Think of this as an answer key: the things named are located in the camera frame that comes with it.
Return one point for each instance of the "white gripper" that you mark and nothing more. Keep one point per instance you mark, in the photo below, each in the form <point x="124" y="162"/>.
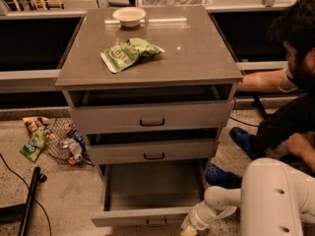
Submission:
<point x="194" y="219"/>

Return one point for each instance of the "grey bottom drawer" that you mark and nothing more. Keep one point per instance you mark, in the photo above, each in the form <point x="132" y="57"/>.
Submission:
<point x="150" y="193"/>

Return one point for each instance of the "grey drawer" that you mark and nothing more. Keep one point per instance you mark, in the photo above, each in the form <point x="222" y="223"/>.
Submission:
<point x="150" y="193"/>
<point x="130" y="110"/>
<point x="152" y="145"/>

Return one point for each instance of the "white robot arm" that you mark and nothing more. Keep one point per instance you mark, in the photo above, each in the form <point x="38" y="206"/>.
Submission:
<point x="274" y="199"/>

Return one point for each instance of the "grey middle drawer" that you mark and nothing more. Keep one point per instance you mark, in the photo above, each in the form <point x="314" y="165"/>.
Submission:
<point x="152" y="145"/>

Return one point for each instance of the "grey top drawer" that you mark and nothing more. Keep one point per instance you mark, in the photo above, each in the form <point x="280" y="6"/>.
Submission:
<point x="130" y="110"/>

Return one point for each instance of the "grey drawer cabinet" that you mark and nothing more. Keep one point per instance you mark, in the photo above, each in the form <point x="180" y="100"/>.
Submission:
<point x="194" y="53"/>

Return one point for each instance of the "person's left hand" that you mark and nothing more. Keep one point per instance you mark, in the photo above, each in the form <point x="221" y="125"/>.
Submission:
<point x="299" y="145"/>

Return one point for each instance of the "blue croc shoe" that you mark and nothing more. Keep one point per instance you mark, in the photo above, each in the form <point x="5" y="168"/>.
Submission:
<point x="245" y="141"/>
<point x="218" y="177"/>

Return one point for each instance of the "seated person in black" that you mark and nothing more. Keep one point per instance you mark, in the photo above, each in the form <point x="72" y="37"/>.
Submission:
<point x="295" y="29"/>

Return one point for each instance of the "plastic bottle in basket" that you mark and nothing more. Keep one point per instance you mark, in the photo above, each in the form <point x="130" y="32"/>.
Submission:
<point x="71" y="145"/>

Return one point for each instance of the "black stand leg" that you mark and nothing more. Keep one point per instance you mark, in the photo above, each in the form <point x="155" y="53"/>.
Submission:
<point x="22" y="212"/>

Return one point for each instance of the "green snack bag on floor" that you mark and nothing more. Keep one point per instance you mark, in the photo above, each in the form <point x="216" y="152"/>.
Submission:
<point x="34" y="146"/>

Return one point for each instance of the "green chip bag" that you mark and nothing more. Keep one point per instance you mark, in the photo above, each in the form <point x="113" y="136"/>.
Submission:
<point x="120" y="57"/>

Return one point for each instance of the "brown snack bag on floor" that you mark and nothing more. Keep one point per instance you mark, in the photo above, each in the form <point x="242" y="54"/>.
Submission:
<point x="37" y="123"/>

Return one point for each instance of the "white bowl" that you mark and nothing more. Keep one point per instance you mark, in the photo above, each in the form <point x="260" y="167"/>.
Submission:
<point x="129" y="17"/>

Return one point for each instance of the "wire mesh basket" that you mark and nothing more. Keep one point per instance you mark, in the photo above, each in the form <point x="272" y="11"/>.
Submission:
<point x="62" y="129"/>

